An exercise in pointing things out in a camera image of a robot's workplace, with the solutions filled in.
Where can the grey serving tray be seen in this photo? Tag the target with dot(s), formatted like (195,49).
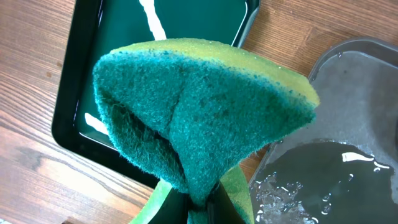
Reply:
(342,168)

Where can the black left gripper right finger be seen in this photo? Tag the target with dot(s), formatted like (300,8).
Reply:
(220,208)

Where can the black water tray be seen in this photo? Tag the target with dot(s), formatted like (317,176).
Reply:
(99,26)

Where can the green yellow sponge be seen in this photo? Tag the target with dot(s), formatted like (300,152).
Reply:
(188,111)

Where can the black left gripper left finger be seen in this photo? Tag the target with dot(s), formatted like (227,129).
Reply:
(174,209)

